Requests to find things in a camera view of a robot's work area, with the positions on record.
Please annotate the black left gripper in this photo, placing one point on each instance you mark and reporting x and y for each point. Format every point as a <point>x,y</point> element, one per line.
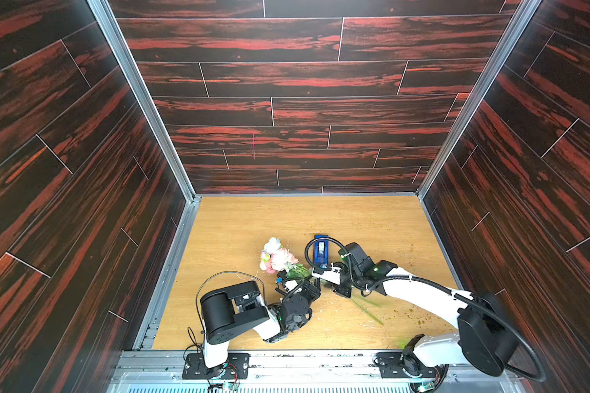
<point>310,291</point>

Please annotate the pink artificial flower bouquet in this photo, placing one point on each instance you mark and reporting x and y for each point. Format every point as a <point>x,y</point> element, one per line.
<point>277,259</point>

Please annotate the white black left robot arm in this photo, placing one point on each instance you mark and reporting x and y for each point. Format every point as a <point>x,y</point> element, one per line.
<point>232,311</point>

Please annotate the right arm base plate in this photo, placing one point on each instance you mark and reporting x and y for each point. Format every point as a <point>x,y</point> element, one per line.
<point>396,365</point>

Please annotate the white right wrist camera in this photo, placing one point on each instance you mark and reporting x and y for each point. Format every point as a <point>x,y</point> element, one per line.
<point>331,276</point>

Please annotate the aluminium right corner post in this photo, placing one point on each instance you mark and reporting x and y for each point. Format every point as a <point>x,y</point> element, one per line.
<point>510,37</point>

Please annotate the aluminium left corner post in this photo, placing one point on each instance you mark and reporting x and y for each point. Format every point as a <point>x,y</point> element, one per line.
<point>111,30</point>

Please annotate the aluminium corner post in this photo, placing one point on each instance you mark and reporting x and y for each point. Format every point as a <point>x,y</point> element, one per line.
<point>111,30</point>
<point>510,37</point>

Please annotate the aluminium front rail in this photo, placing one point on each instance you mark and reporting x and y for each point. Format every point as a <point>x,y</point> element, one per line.
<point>265,371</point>

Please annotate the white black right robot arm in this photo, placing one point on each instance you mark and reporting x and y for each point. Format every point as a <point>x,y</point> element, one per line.
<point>484,336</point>

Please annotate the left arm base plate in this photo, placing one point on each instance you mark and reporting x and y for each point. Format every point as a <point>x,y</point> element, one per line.
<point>235,368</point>

